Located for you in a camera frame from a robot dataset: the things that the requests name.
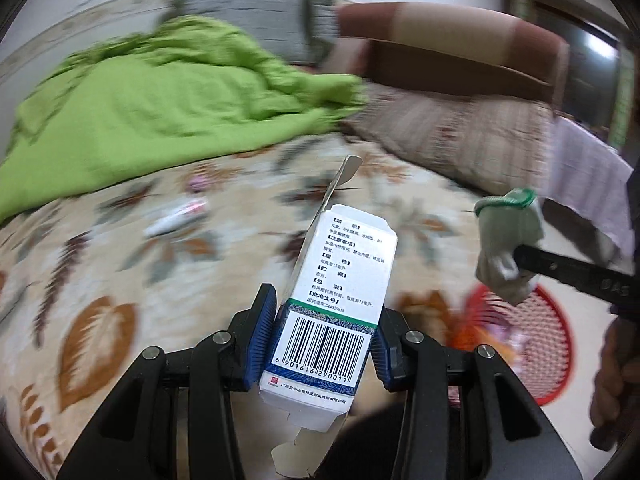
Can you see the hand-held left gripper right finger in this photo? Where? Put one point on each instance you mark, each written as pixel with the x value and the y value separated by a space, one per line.
pixel 382 360

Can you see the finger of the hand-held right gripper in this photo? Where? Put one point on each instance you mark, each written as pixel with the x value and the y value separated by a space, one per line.
pixel 575 275

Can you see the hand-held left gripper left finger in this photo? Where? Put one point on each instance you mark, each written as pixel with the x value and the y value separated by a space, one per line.
pixel 262 340

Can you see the red mesh plastic basket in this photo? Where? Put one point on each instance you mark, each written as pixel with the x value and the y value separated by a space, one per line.
pixel 540 340

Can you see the white green sock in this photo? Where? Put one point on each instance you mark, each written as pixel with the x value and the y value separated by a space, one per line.
pixel 505 230

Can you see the white medicine box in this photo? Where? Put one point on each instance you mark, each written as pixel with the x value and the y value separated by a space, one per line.
pixel 340 280

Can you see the person's right hand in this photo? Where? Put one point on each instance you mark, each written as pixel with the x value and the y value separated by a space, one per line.
pixel 617 375

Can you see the pale purple sheet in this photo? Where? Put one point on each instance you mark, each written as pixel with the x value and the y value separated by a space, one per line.
pixel 585 175

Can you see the white ointment tube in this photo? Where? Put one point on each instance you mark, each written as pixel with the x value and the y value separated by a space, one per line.
pixel 170 219

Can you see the leaf printed blanket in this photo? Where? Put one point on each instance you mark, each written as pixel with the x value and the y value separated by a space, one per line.
pixel 125 270

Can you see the small pink crumpled wrapper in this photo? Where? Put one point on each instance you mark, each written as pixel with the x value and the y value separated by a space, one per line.
pixel 197 183

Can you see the brown striped pillow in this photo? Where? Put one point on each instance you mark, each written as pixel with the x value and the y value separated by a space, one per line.
pixel 450 130

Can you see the dark wooden door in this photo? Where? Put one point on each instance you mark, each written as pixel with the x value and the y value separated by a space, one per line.
pixel 590 60

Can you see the green quilt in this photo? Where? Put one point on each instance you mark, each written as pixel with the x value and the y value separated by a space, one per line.
pixel 150 105

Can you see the brown red bolster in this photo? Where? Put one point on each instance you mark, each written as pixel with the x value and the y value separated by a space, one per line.
pixel 450 45

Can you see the grey quilted pillow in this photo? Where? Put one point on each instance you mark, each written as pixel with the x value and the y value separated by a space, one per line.
pixel 280 20

